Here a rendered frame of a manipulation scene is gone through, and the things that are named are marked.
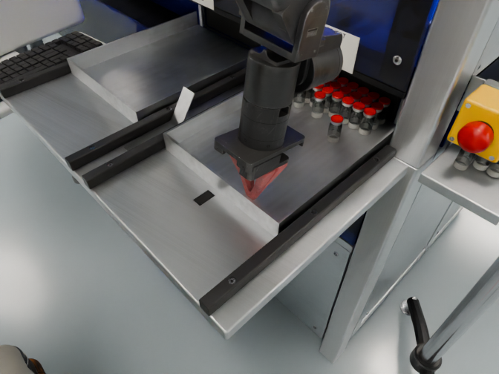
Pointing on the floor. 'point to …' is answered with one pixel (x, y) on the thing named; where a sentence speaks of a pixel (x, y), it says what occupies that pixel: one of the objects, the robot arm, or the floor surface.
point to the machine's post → (413, 149)
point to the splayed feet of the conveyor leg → (411, 306)
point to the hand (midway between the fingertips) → (252, 192)
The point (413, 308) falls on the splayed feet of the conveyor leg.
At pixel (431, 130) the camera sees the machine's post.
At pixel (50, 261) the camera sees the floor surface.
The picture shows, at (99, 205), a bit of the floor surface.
